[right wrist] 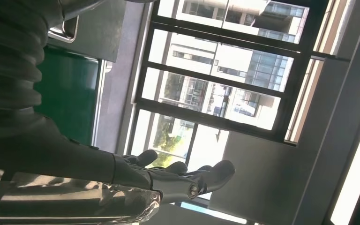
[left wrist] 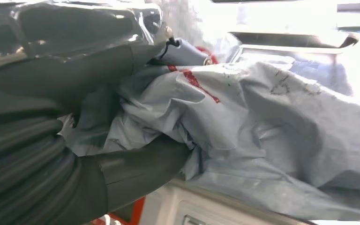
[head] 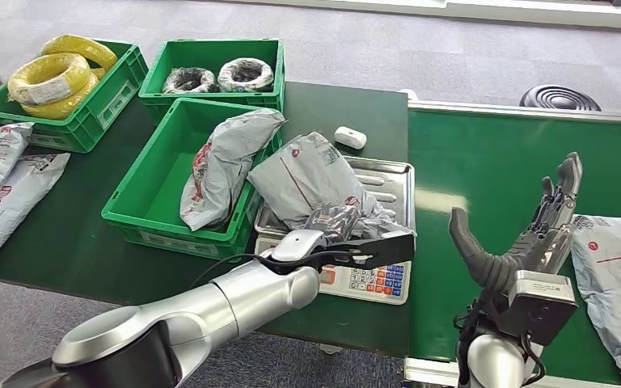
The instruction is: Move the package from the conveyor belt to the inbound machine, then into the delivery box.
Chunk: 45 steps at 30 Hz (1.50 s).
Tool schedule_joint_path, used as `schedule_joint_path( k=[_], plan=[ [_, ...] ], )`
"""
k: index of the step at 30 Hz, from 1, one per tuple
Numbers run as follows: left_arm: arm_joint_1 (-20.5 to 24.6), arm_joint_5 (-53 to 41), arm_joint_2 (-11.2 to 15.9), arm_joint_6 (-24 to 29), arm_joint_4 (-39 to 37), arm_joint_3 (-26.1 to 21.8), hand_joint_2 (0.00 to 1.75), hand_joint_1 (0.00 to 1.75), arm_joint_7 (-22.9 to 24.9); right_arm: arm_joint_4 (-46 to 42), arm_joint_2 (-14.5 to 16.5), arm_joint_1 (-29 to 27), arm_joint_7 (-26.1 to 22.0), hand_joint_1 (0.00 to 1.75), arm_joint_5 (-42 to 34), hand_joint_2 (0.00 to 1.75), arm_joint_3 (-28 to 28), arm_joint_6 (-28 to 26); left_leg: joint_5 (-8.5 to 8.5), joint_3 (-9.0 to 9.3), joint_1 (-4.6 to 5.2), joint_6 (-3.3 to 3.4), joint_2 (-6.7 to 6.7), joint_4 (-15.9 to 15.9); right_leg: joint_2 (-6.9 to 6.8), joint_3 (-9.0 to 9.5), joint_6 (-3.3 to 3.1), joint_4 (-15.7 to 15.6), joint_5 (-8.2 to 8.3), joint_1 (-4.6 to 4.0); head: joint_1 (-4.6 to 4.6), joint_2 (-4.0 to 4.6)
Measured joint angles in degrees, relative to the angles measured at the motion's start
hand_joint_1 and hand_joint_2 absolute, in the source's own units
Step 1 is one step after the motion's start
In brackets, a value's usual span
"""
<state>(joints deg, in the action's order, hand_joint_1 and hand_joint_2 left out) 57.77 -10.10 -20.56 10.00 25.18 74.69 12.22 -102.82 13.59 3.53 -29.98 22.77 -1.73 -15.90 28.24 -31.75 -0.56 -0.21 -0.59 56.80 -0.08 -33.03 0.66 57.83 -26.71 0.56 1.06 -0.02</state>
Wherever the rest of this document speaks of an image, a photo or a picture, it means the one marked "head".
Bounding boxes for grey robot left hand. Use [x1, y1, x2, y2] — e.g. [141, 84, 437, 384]
[270, 200, 365, 264]

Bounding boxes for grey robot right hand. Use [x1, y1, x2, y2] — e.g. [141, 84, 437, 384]
[448, 152, 584, 294]

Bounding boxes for grey package with red stripe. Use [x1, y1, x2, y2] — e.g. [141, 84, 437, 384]
[247, 131, 416, 240]

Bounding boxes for grey package with red logo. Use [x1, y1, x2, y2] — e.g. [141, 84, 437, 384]
[571, 213, 621, 388]

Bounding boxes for green conveyor belt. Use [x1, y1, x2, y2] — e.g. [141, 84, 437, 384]
[407, 109, 621, 386]

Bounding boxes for grey crumpled package red print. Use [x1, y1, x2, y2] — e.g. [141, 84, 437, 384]
[180, 108, 286, 232]

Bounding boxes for green crate with package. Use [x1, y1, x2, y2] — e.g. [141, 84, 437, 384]
[100, 97, 284, 261]

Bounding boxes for white package with black print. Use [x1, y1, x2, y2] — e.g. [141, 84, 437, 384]
[0, 152, 71, 268]

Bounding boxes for small white device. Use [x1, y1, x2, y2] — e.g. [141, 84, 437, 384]
[334, 126, 369, 151]

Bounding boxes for green crate with black coils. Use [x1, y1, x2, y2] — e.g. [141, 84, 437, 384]
[137, 37, 285, 125]

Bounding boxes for green crate with yellow coils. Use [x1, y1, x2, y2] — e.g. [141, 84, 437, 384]
[0, 38, 150, 154]

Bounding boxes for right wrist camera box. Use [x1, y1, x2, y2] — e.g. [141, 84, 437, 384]
[495, 270, 580, 347]

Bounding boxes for black left wrist camera plate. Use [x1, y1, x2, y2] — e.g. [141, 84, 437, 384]
[318, 231, 416, 272]

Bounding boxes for silver conveyor frame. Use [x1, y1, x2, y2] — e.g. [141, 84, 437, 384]
[399, 88, 621, 388]

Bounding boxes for black wrapped wire coil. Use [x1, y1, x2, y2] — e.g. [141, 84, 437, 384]
[216, 57, 275, 93]
[161, 66, 219, 95]

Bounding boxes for yellow wire coil with label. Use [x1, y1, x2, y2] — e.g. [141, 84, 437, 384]
[6, 52, 92, 107]

